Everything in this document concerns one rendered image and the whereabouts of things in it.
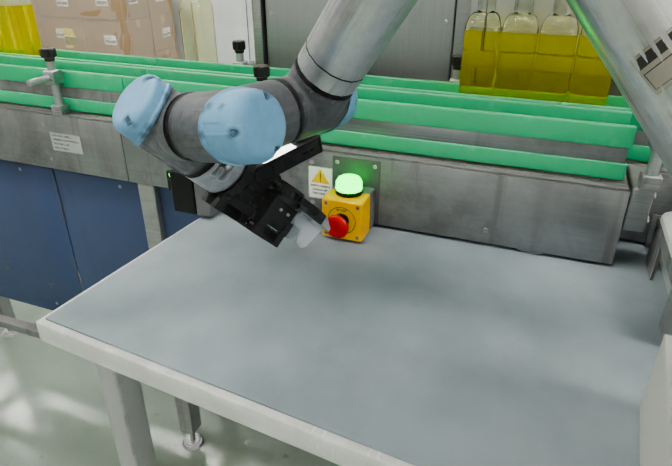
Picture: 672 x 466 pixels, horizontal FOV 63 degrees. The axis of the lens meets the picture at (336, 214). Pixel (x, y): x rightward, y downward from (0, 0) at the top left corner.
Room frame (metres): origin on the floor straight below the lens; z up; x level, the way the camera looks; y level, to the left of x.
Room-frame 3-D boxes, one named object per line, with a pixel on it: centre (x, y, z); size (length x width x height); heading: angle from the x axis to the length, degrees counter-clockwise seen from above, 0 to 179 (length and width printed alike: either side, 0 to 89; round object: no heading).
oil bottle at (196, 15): (1.26, 0.30, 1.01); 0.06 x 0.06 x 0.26; 68
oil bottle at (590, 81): (0.88, -0.41, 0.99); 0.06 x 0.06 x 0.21; 70
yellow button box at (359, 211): (0.82, -0.02, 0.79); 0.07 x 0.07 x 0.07; 69
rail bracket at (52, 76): (1.06, 0.56, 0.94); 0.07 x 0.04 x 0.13; 159
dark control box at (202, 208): (0.92, 0.24, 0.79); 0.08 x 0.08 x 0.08; 69
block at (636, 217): (0.75, -0.45, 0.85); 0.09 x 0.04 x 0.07; 159
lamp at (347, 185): (0.82, -0.02, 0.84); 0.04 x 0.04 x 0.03
